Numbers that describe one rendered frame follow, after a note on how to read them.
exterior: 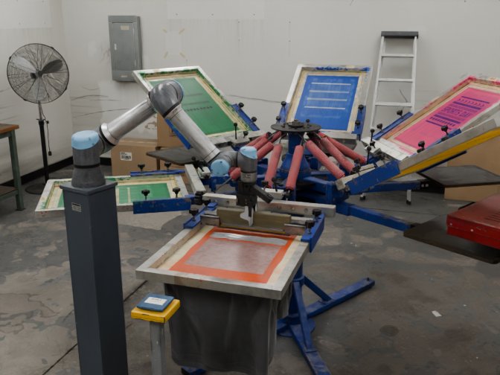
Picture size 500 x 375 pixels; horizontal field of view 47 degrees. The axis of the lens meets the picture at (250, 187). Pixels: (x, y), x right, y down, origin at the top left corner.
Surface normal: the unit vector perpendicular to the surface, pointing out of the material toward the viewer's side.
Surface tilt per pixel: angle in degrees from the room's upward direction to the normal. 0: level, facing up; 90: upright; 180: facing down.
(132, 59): 90
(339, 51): 90
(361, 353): 0
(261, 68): 90
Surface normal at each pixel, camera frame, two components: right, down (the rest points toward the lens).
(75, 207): -0.54, 0.24
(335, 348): 0.00, -0.96
